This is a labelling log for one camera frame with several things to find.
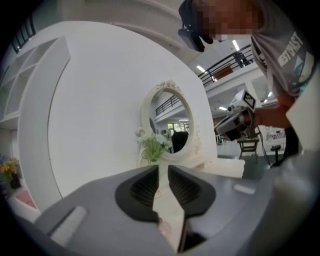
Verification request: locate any person's head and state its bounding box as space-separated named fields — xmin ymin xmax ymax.
xmin=197 ymin=0 xmax=266 ymax=42

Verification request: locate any yellow flower pot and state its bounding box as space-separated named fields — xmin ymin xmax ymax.
xmin=0 ymin=156 xmax=22 ymax=190

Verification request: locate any pink flat box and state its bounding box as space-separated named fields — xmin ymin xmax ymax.
xmin=15 ymin=189 xmax=37 ymax=210

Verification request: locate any person's right hand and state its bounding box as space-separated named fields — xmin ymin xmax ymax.
xmin=243 ymin=109 xmax=259 ymax=127

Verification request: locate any black cable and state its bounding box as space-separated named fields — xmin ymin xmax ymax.
xmin=256 ymin=126 xmax=272 ymax=167

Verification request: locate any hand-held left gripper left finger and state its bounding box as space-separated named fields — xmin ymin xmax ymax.
xmin=34 ymin=164 xmax=176 ymax=256

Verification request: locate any white framed oval mirror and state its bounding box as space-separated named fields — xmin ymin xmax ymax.
xmin=135 ymin=79 xmax=204 ymax=168

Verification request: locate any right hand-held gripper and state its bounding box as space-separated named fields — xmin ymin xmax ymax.
xmin=215 ymin=89 xmax=259 ymax=142

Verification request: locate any white low cabinet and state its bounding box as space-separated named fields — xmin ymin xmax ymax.
xmin=6 ymin=189 xmax=42 ymax=224

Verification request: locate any person's right forearm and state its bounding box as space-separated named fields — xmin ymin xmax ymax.
xmin=254 ymin=95 xmax=296 ymax=129

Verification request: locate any black office chair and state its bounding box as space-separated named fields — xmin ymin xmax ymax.
xmin=270 ymin=124 xmax=301 ymax=168

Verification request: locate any wooden mesh chair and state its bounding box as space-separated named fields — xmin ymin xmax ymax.
xmin=236 ymin=136 xmax=260 ymax=160

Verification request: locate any white cubby shelf unit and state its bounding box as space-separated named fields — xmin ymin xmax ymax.
xmin=0 ymin=34 xmax=72 ymax=124

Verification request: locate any black balcony railing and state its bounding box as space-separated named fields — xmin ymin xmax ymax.
xmin=196 ymin=44 xmax=254 ymax=87

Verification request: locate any person's grey t-shirt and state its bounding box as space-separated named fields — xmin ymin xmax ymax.
xmin=249 ymin=0 xmax=316 ymax=101

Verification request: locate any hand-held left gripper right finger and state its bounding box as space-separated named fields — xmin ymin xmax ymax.
xmin=167 ymin=164 xmax=261 ymax=256

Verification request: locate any black head-mounted camera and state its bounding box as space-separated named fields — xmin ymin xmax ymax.
xmin=177 ymin=0 xmax=215 ymax=53

